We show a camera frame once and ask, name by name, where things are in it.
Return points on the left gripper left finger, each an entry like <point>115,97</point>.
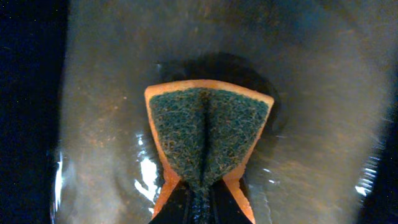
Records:
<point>178,207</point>

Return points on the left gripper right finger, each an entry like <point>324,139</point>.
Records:
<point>224,208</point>

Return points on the orange green scrub sponge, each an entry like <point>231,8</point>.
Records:
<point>205,131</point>

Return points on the black rectangular water tray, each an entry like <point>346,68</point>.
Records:
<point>76,145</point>

